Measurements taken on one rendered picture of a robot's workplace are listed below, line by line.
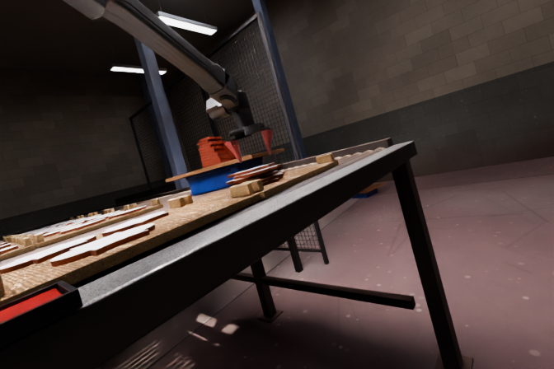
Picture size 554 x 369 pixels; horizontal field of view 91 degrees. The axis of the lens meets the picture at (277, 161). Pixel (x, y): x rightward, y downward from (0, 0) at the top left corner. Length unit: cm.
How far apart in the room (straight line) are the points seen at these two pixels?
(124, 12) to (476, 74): 493
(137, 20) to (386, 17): 513
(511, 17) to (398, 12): 152
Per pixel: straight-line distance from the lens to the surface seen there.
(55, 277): 41
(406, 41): 539
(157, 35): 66
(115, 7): 63
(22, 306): 37
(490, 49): 523
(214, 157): 156
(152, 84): 275
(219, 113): 85
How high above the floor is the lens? 100
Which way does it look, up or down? 1 degrees down
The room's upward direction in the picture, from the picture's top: 15 degrees counter-clockwise
